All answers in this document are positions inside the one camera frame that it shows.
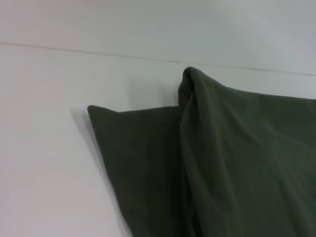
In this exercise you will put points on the dark green FREE t-shirt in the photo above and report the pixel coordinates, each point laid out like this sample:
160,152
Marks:
222,160

